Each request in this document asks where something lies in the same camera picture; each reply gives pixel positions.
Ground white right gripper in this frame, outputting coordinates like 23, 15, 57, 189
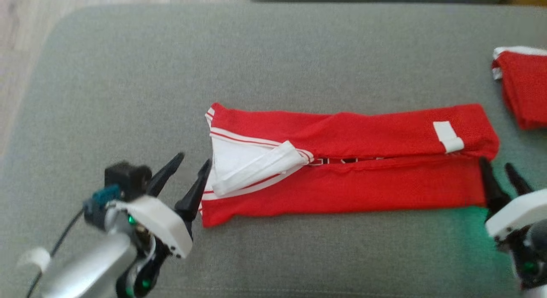
478, 156, 547, 291

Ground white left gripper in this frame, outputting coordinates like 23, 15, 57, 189
112, 152, 212, 298

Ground red white striped jersey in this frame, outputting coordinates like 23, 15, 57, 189
199, 102, 500, 228

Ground red white shorts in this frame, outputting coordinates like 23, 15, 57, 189
491, 46, 547, 130

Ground blue plug left camera cable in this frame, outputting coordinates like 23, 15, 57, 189
26, 184, 124, 298

